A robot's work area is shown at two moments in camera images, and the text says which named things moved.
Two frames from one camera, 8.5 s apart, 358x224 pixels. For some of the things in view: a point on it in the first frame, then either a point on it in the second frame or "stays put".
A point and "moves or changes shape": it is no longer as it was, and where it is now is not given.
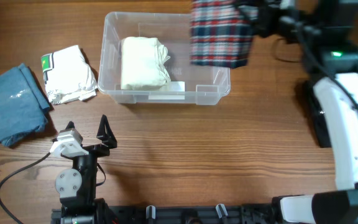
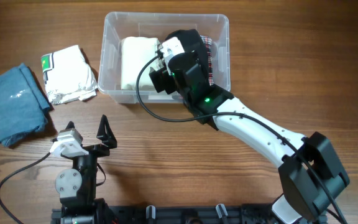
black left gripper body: [98, 150] stays put
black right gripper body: [268, 20] to [161, 76]
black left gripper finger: [105, 133] stays put
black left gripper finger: [71, 125] stays put
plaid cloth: [221, 32] moves or changes shape
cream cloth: [143, 63] stays put
